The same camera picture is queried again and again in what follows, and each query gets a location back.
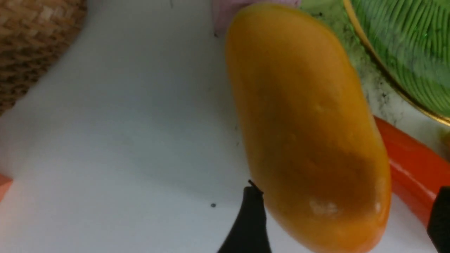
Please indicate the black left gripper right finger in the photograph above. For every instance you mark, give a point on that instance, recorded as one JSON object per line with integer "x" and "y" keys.
{"x": 438, "y": 228}

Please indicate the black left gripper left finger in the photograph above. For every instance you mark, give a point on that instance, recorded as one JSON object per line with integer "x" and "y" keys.
{"x": 249, "y": 231}

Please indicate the orange carrot with green leaves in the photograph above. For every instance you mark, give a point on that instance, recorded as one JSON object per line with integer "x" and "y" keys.
{"x": 417, "y": 172}

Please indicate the orange yellow mango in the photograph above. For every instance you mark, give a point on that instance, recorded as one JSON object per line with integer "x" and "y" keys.
{"x": 311, "y": 142}

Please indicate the green leaf-shaped glass plate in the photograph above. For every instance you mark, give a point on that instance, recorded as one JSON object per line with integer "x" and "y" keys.
{"x": 410, "y": 41}

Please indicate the pink foam cube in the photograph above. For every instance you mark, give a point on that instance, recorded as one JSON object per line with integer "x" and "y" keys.
{"x": 224, "y": 11}

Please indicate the orange foam cube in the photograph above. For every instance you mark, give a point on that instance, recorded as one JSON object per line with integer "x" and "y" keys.
{"x": 5, "y": 184}

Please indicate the woven wicker basket green lining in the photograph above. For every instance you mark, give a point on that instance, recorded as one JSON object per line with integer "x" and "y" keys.
{"x": 34, "y": 34}

